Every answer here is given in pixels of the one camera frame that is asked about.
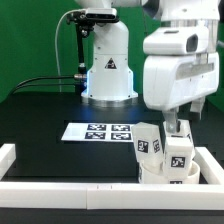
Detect white U-shaped fence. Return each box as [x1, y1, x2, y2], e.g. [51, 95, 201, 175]
[0, 144, 224, 210]

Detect grey camera cable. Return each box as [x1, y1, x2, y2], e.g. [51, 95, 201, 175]
[54, 9, 83, 94]

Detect black base cables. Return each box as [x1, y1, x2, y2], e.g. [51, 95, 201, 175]
[9, 75, 88, 96]

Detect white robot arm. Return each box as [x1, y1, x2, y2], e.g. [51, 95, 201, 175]
[75, 0, 221, 133]

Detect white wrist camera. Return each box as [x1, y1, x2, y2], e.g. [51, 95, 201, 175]
[143, 26, 209, 55]

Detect white marker sheet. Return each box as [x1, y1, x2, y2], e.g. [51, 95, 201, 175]
[61, 123, 133, 142]

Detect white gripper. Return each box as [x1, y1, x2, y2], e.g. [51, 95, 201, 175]
[143, 53, 219, 134]

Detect black camera stand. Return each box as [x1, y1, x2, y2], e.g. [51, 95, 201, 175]
[66, 8, 119, 94]

